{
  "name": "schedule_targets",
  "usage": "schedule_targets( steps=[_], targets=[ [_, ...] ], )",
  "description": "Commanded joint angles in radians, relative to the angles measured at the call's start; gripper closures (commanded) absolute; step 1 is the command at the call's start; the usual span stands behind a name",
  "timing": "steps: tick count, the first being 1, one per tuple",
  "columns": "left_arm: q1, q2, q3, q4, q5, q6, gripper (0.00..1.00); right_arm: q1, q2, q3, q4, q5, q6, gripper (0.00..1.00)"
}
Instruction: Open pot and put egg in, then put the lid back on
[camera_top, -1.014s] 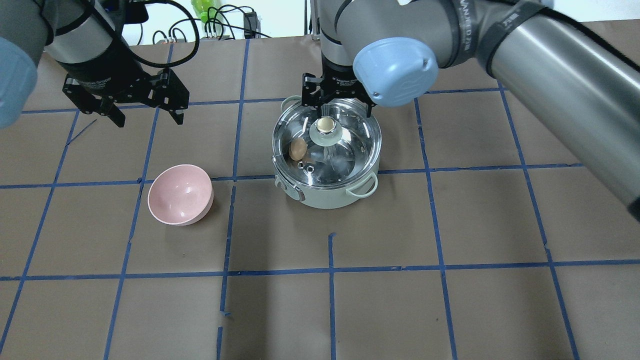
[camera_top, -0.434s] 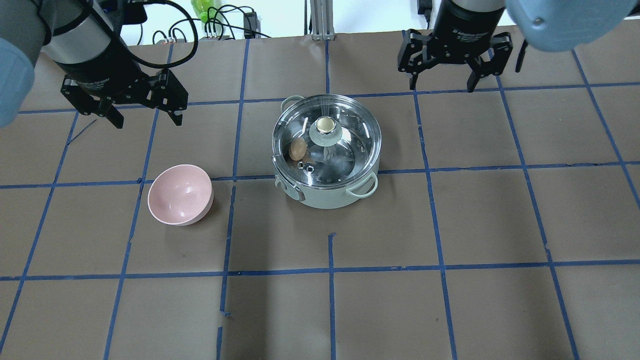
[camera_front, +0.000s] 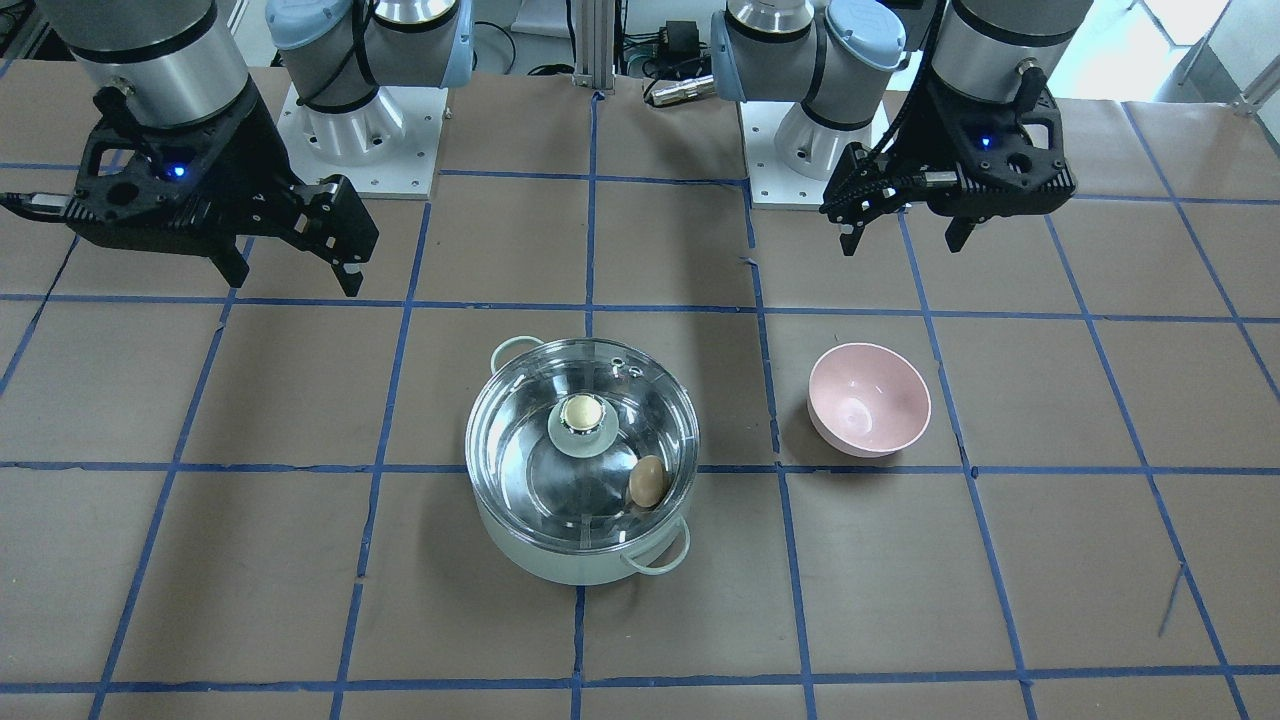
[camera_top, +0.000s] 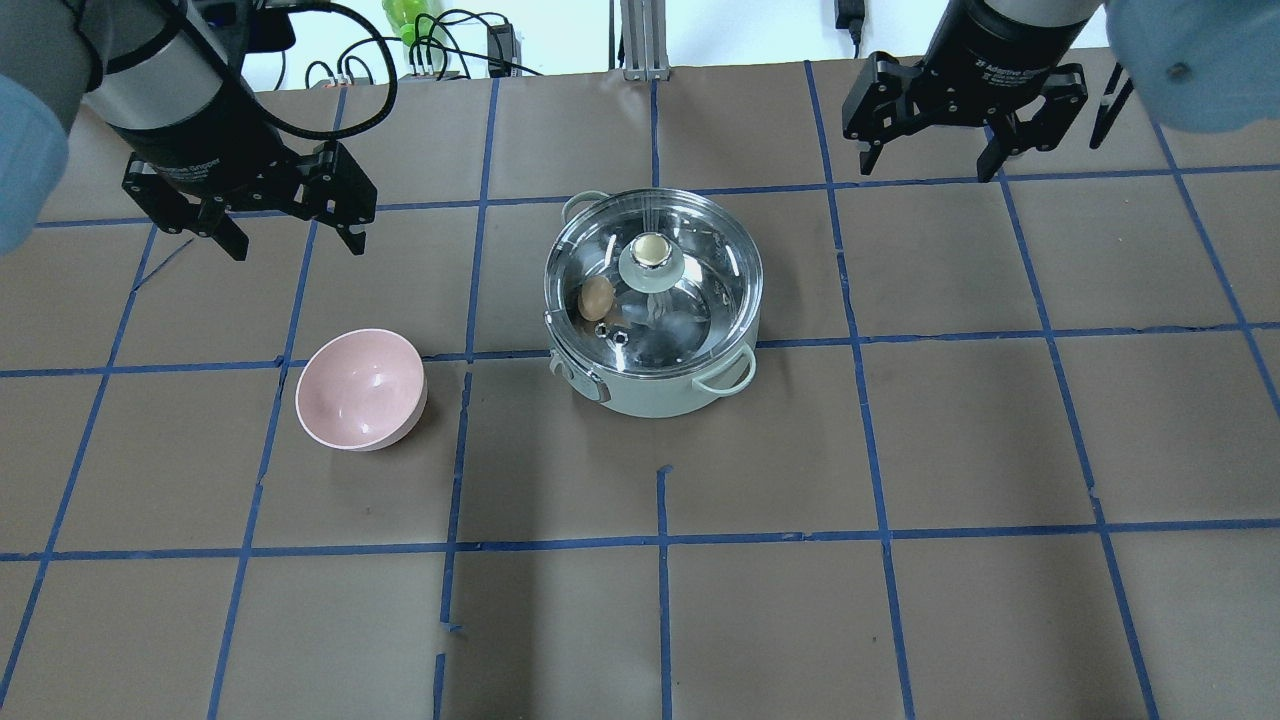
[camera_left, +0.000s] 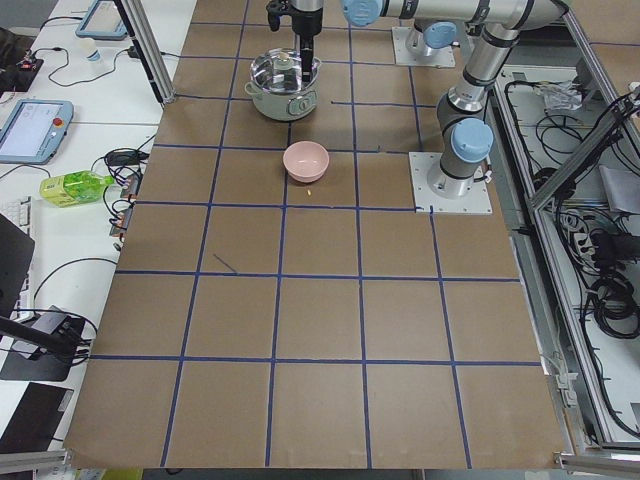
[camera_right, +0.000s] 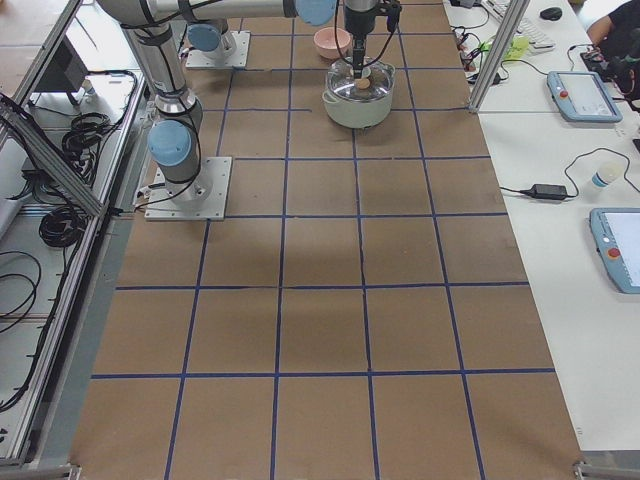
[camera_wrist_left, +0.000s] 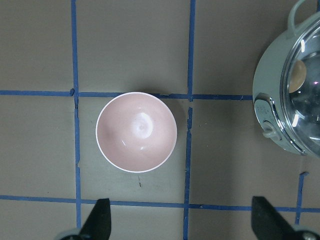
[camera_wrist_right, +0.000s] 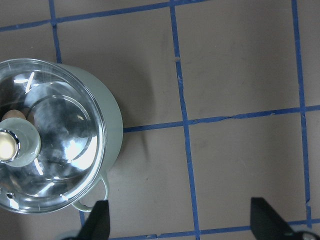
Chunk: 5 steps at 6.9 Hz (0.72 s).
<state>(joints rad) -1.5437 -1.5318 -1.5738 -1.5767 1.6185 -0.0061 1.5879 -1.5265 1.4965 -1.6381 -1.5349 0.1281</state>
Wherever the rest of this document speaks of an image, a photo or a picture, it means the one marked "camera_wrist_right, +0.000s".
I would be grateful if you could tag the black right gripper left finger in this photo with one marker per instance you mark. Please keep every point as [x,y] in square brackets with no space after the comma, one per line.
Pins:
[97,225]

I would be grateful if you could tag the glass pot lid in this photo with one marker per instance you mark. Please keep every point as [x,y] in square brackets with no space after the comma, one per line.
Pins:
[47,135]

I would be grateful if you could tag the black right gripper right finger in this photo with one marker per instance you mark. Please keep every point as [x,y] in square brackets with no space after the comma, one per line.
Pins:
[267,224]

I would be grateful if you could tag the pale green steel pot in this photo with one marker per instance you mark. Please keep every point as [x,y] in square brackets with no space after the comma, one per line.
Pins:
[110,130]

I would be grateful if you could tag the brown egg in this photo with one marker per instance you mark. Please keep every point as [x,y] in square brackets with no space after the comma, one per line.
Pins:
[13,114]

